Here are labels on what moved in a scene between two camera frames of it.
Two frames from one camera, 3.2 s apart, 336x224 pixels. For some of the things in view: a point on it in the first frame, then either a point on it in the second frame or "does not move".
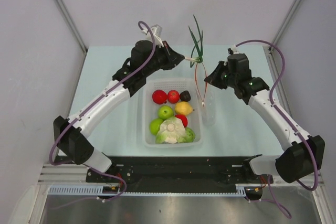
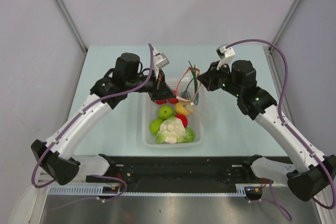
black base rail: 177,172 does not move
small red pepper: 183,118 does not move
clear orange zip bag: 206,97 to 188,84
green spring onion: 197,53 to 196,99
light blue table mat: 230,128 does not move
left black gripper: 172,58 to 160,90
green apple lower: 154,125 does not move
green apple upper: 165,112 does not move
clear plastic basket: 171,113 does not move
